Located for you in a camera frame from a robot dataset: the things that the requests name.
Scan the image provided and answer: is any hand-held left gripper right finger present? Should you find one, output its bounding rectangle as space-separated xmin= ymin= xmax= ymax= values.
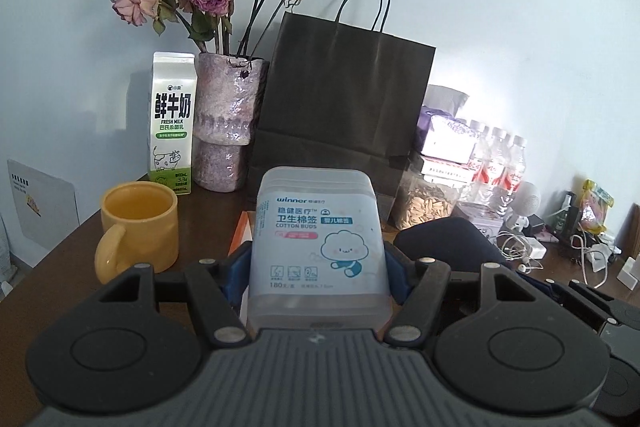
xmin=382 ymin=244 xmax=533 ymax=350

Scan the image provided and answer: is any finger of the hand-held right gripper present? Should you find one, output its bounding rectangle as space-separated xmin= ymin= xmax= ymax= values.
xmin=545 ymin=280 xmax=621 ymax=334

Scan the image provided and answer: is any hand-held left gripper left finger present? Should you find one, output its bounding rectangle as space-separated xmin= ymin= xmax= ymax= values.
xmin=100 ymin=244 xmax=253 ymax=350

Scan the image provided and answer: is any red cardboard box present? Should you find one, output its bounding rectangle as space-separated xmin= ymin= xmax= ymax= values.
xmin=227 ymin=210 xmax=253 ymax=258

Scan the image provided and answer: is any clear cotton buds box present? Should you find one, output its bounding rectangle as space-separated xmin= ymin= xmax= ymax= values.
xmin=249 ymin=166 xmax=392 ymax=333

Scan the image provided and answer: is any white power adapter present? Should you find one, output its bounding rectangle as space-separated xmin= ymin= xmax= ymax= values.
xmin=587 ymin=232 xmax=622 ymax=273

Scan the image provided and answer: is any dark blue rounded object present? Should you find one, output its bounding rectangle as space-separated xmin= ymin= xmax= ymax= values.
xmin=395 ymin=217 xmax=508 ymax=275

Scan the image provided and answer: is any clear jar of seeds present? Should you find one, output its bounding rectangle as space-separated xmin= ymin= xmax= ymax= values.
xmin=390 ymin=154 xmax=476 ymax=230

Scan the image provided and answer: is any dark small bottle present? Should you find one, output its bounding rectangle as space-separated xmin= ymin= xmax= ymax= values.
xmin=561 ymin=191 xmax=584 ymax=253

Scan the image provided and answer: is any white tin box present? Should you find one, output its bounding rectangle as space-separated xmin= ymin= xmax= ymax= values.
xmin=460 ymin=202 xmax=506 ymax=244

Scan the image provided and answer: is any yellow ceramic mug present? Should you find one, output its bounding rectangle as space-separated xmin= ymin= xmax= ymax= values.
xmin=95 ymin=181 xmax=179 ymax=285

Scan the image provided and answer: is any yellow snack packet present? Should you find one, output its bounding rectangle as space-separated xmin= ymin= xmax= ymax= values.
xmin=580 ymin=179 xmax=615 ymax=235

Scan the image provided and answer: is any wrapped water bottle pack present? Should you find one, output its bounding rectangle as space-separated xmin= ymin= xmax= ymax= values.
xmin=462 ymin=119 xmax=528 ymax=212

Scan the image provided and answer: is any purple tissue pack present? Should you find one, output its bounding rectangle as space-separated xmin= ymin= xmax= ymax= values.
xmin=414 ymin=84 xmax=481 ymax=162

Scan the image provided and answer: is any purple textured vase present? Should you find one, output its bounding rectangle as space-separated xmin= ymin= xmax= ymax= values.
xmin=192 ymin=53 xmax=271 ymax=192

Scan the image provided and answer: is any white green milk carton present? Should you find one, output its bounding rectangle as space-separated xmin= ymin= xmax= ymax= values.
xmin=148 ymin=52 xmax=200 ymax=196

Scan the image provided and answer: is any black paper bag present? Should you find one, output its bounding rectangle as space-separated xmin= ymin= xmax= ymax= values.
xmin=248 ymin=0 xmax=437 ymax=230

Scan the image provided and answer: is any white paper packet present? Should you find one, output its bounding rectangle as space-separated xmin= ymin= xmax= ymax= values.
xmin=7 ymin=159 xmax=80 ymax=253

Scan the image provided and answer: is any white charging cable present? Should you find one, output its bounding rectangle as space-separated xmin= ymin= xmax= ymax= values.
xmin=570 ymin=232 xmax=612 ymax=290

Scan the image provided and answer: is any white earphone cable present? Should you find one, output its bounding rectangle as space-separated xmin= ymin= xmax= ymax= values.
xmin=492 ymin=232 xmax=545 ymax=273

